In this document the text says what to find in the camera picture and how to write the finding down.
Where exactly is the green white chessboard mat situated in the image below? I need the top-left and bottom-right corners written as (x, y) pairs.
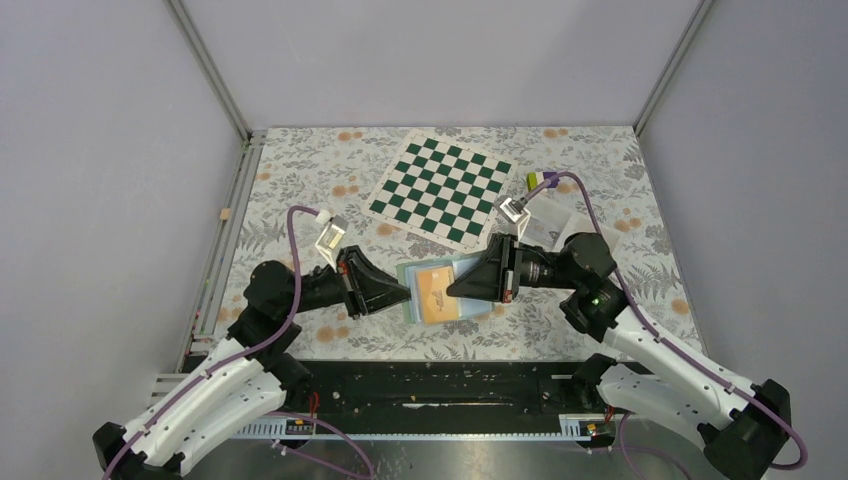
top-left (363, 129), bottom-right (517, 253)

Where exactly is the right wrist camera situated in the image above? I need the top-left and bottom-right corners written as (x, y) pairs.
top-left (495, 195), bottom-right (532, 240)

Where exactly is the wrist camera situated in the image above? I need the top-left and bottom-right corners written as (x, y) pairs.
top-left (495, 195), bottom-right (532, 240)
top-left (314, 210), bottom-right (349, 270)

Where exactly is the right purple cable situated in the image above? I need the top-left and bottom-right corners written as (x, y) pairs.
top-left (516, 170), bottom-right (810, 472)

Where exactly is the clear plastic compartment tray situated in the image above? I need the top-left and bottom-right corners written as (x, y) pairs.
top-left (520, 194), bottom-right (623, 252)

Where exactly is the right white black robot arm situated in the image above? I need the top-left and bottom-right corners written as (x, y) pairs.
top-left (446, 233), bottom-right (791, 479)

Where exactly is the green purple toy block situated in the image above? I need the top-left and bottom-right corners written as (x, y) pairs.
top-left (526, 171), bottom-right (559, 198)

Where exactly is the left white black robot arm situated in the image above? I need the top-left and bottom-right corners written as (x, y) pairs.
top-left (93, 246), bottom-right (411, 479)

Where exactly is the white card in tray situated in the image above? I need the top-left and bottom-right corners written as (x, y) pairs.
top-left (525, 221), bottom-right (563, 249)

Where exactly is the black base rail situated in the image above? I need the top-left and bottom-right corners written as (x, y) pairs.
top-left (280, 354), bottom-right (615, 438)

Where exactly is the green leather card holder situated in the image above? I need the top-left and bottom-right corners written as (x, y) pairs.
top-left (396, 253), bottom-right (494, 325)

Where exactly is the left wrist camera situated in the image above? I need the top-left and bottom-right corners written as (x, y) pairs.
top-left (314, 210), bottom-right (349, 270)

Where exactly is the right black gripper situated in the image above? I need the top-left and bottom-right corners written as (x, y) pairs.
top-left (447, 233), bottom-right (582, 304)

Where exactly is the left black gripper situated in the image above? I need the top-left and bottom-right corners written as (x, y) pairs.
top-left (283, 245), bottom-right (417, 319)

